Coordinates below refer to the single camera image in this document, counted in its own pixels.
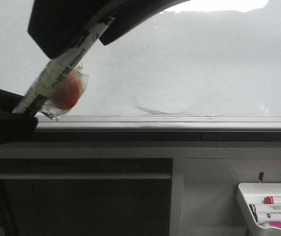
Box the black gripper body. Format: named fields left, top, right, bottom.
left=0, top=89, right=38, bottom=145

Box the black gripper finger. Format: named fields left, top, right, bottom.
left=99, top=0, right=185, bottom=45
left=28, top=0, right=121, bottom=59

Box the white whiteboard marker black tip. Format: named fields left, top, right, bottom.
left=12, top=16, right=114, bottom=116

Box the red magnet taped to marker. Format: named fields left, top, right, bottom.
left=40, top=65, right=89, bottom=120

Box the grey whiteboard bottom ledge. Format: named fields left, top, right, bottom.
left=36, top=115, right=281, bottom=142

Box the grey horizontal bar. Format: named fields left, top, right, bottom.
left=0, top=173, right=172, bottom=180

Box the left black tray hook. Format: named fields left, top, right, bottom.
left=258, top=172, right=264, bottom=183

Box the white plastic marker tray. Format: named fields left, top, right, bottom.
left=237, top=183, right=281, bottom=236

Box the red capped marker in tray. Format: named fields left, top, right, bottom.
left=263, top=196, right=281, bottom=204

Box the lower black capped tray marker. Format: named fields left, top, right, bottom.
left=253, top=212, right=281, bottom=224

